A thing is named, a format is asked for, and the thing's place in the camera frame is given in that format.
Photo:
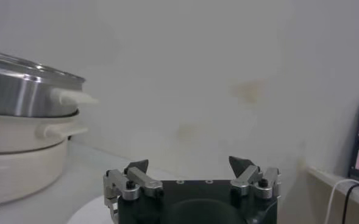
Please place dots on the silver black-tipped right gripper left finger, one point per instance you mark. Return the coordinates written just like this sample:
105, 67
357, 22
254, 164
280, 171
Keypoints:
145, 181

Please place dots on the round white plate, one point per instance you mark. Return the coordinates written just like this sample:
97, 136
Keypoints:
90, 213

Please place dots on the silver black-tipped right gripper right finger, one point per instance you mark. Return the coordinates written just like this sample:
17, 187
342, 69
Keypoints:
246, 179

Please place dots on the stainless steel steamer basket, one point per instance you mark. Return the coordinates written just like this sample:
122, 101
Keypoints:
20, 94

